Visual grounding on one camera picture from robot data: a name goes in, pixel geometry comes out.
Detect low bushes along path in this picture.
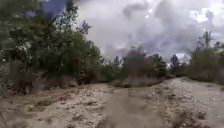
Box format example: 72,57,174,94
105,46,172,89

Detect pale gravel dirt path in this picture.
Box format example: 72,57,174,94
0,77,224,128

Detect row of trees and bushes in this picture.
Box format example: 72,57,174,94
0,0,111,96

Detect dense trees and bushes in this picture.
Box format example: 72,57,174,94
169,29,224,85

